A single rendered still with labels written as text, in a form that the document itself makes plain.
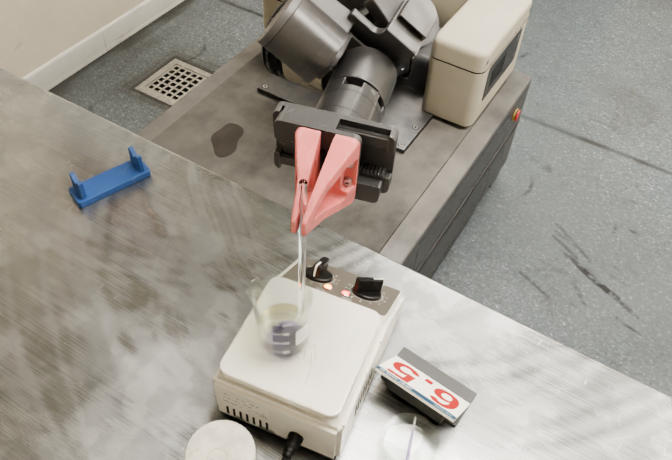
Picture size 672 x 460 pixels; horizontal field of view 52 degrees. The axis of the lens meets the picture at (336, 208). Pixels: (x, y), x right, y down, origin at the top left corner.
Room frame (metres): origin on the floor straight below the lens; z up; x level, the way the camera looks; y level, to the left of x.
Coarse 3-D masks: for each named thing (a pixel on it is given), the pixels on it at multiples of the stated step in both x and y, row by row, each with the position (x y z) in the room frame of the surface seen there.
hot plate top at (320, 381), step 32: (320, 320) 0.36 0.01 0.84; (352, 320) 0.37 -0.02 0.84; (256, 352) 0.33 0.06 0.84; (320, 352) 0.33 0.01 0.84; (352, 352) 0.33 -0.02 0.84; (256, 384) 0.29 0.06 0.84; (288, 384) 0.30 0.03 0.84; (320, 384) 0.30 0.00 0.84; (352, 384) 0.30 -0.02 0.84; (320, 416) 0.27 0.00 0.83
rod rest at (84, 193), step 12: (132, 156) 0.64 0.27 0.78; (120, 168) 0.63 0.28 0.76; (132, 168) 0.63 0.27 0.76; (144, 168) 0.63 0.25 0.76; (72, 180) 0.59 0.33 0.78; (96, 180) 0.61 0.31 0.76; (108, 180) 0.61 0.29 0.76; (120, 180) 0.61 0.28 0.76; (132, 180) 0.61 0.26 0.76; (72, 192) 0.58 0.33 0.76; (84, 192) 0.58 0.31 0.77; (96, 192) 0.59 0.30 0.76; (108, 192) 0.59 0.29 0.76; (84, 204) 0.57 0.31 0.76
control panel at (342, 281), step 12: (312, 264) 0.47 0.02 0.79; (336, 276) 0.45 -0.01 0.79; (348, 276) 0.46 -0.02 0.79; (324, 288) 0.42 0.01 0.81; (336, 288) 0.43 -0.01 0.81; (348, 288) 0.43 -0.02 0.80; (384, 288) 0.45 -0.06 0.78; (348, 300) 0.41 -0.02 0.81; (360, 300) 0.41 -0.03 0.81; (384, 300) 0.42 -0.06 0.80; (384, 312) 0.40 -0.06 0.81
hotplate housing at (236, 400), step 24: (384, 336) 0.37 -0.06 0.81; (216, 384) 0.30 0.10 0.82; (240, 384) 0.30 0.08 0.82; (360, 384) 0.31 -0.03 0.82; (240, 408) 0.29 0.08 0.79; (264, 408) 0.28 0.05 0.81; (288, 408) 0.28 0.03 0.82; (288, 432) 0.28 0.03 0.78; (312, 432) 0.27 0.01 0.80; (336, 432) 0.26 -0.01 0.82; (288, 456) 0.25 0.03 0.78; (336, 456) 0.27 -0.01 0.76
